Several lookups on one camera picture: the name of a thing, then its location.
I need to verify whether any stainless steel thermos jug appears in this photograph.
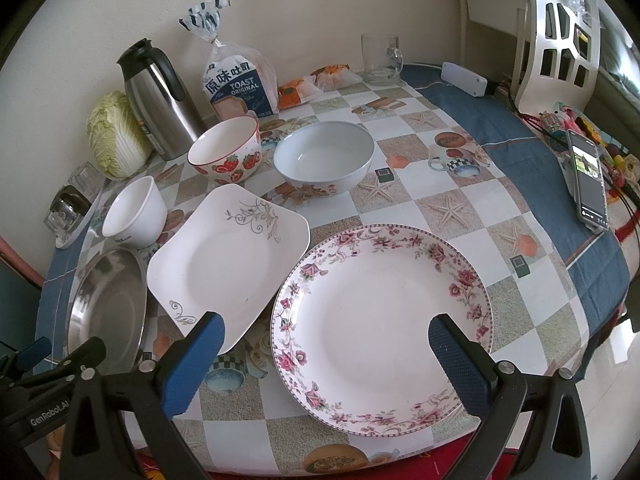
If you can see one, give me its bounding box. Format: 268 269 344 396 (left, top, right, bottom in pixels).
117 38 206 160

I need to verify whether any toast bread bag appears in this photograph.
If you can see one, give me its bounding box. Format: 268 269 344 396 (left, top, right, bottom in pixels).
179 0 279 122

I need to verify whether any small white bowl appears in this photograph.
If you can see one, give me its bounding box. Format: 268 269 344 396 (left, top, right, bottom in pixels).
102 176 168 249

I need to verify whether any napa cabbage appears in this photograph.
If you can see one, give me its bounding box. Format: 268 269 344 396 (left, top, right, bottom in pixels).
86 90 153 181

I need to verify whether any orange snack packet right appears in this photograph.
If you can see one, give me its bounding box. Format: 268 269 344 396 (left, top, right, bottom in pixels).
311 64 362 92

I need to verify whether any large white blue bowl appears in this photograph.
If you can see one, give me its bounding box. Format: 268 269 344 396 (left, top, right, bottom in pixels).
273 120 375 197

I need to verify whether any orange snack packet left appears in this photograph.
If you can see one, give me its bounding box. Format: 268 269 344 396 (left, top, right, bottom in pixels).
278 76 322 110

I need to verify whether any clear glass mug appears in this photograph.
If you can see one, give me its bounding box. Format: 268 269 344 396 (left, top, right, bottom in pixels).
360 32 404 86

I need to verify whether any stainless steel round pan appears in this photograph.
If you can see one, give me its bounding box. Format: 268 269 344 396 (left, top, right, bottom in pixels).
67 247 148 375

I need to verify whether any glass tray with cups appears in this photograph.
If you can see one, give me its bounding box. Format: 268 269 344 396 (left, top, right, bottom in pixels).
43 162 106 249

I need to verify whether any smartphone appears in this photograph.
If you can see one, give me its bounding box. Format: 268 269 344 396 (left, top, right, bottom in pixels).
566 130 608 231

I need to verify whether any floral rimmed round plate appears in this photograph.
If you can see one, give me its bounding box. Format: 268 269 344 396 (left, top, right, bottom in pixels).
270 223 494 438

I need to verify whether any checkered tablecloth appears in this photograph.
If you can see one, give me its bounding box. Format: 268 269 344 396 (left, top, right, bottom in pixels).
36 67 631 476

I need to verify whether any orange snack packet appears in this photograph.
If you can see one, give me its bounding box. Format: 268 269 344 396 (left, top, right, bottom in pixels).
311 64 362 92
278 76 322 110

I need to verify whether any colourful toys pile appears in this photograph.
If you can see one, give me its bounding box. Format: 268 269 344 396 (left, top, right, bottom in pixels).
537 105 639 205

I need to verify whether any white square plate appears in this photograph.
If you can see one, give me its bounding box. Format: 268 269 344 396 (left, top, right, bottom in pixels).
146 184 310 353

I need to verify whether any strawberry pattern bowl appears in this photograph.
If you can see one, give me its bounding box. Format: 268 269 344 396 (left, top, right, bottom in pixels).
188 116 264 185

